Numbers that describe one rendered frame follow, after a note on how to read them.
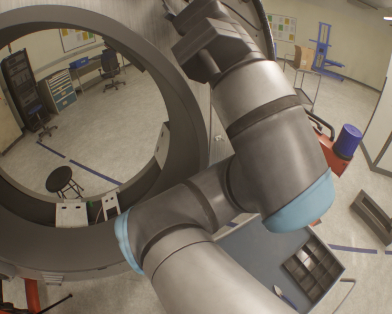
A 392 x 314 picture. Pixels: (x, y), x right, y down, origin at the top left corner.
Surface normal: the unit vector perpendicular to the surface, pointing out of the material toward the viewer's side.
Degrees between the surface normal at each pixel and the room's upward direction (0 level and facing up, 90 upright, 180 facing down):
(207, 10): 64
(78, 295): 0
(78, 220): 27
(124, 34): 90
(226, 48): 128
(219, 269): 32
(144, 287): 0
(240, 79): 55
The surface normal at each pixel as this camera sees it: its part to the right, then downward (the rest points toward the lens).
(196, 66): 0.39, 0.91
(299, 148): -0.11, -0.07
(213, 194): 0.20, -0.45
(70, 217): 0.35, -0.83
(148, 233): -0.54, -0.66
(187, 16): -0.57, 0.14
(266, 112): -0.35, 0.03
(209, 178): -0.12, -0.82
